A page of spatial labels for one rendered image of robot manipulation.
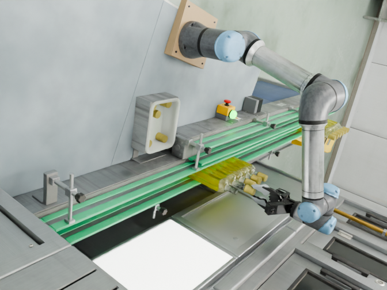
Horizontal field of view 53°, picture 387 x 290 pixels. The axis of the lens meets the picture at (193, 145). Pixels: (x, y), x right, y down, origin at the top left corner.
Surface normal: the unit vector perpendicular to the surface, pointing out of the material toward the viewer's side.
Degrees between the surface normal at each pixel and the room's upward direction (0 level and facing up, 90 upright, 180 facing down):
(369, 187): 90
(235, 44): 11
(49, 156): 0
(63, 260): 90
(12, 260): 90
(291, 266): 90
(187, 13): 5
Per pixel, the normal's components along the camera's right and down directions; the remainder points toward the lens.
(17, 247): 0.15, -0.92
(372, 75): -0.61, 0.21
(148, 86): 0.77, 0.35
